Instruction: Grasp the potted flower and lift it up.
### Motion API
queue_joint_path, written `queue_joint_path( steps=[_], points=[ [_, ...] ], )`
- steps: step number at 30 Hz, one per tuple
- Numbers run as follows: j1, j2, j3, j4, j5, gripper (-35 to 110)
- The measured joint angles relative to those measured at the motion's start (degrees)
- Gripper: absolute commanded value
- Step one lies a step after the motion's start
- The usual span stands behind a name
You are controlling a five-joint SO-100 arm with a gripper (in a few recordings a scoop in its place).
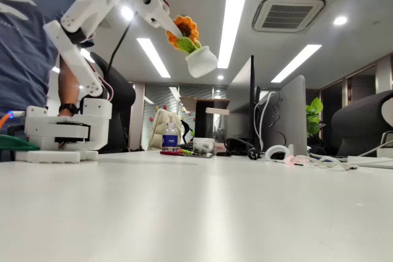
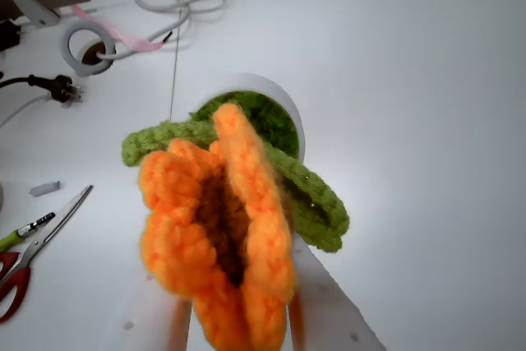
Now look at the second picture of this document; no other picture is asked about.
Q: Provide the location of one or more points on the crocheted sunflower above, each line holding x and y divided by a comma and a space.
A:
185, 211

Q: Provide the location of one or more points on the white round device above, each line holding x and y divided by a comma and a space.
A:
65, 47

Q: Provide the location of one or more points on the pink ribbon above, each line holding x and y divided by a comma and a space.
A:
123, 36

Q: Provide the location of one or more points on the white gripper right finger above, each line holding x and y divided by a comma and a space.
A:
328, 306

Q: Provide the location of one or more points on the black plug block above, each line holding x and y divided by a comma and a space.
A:
8, 36

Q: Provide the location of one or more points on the green pen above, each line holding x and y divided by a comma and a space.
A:
8, 240

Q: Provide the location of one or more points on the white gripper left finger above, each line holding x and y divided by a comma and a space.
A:
156, 326

